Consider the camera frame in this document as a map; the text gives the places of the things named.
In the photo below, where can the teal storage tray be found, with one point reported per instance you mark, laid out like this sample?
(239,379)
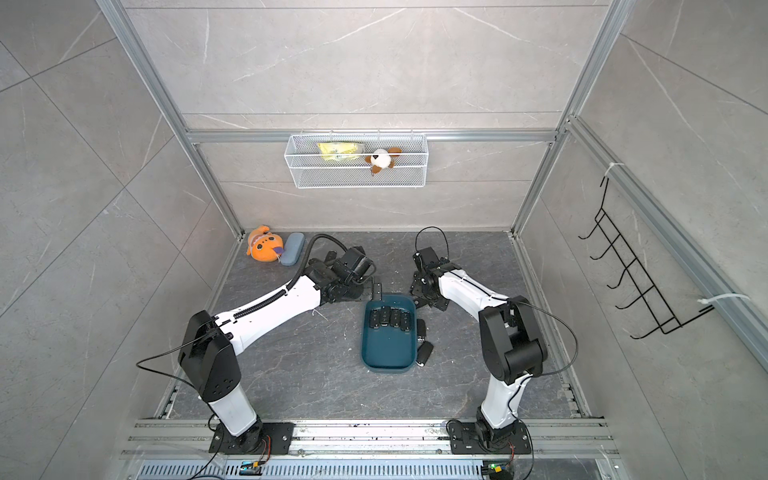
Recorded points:
(389,350)

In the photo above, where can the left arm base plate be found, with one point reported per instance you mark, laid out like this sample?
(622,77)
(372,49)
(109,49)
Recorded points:
(261,439)

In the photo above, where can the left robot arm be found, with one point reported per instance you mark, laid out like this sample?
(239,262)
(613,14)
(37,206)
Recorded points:
(328,272)

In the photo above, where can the aluminium mounting rail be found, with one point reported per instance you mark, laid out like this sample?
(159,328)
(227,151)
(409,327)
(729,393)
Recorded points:
(373,439)

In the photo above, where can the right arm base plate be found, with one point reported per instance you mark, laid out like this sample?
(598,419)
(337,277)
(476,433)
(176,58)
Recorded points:
(467,438)

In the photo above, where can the brown white plush dog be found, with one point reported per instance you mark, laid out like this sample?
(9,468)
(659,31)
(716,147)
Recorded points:
(382,159)

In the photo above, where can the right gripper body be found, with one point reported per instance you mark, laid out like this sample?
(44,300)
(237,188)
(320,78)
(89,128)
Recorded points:
(421,292)

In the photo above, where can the blue glasses case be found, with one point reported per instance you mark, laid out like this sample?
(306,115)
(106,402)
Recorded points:
(292,249)

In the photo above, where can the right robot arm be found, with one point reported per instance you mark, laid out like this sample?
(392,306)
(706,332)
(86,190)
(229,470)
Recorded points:
(510,337)

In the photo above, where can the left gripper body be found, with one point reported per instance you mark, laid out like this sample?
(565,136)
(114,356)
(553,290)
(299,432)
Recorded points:
(354,291)

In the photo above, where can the black wall hook rack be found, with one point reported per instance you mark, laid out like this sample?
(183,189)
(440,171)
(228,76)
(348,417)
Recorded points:
(635,274)

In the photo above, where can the orange plush toy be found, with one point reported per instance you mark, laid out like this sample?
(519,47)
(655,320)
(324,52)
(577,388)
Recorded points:
(264,246)

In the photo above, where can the white wire basket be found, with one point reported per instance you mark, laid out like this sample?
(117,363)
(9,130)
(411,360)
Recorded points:
(310,171)

